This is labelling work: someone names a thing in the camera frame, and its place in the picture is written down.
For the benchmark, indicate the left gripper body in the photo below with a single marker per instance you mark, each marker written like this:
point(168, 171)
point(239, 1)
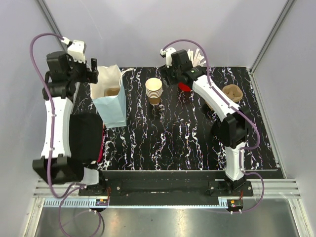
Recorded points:
point(79, 72)

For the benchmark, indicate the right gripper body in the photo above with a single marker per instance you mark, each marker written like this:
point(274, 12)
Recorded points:
point(172, 74)

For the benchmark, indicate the light blue paper bag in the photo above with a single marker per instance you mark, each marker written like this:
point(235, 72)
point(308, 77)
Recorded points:
point(111, 109)

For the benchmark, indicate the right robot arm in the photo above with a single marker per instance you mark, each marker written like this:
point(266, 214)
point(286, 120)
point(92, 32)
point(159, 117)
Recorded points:
point(230, 128)

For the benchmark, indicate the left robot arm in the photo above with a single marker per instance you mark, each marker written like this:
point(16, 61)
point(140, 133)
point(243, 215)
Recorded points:
point(55, 165)

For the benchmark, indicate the red straw holder cup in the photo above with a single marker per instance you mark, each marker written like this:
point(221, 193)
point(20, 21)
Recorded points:
point(183, 87)

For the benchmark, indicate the stack of paper cups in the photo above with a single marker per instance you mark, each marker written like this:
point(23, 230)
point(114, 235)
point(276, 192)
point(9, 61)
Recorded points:
point(154, 90)

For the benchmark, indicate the white wrapped straws bundle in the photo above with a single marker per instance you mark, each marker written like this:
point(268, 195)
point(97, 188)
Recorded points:
point(196, 58)

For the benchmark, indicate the black marble pattern mat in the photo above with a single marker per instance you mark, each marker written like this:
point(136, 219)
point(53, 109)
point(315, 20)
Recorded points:
point(176, 134)

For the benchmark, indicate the black cloth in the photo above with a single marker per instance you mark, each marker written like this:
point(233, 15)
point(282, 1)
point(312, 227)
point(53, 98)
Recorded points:
point(85, 137)

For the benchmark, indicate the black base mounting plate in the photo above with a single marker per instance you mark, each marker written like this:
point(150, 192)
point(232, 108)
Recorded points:
point(203, 181)

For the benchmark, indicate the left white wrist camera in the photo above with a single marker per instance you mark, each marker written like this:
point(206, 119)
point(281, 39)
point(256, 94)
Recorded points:
point(75, 48)

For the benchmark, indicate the aluminium frame rail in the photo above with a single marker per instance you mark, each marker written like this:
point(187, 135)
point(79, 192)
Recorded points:
point(168, 205)

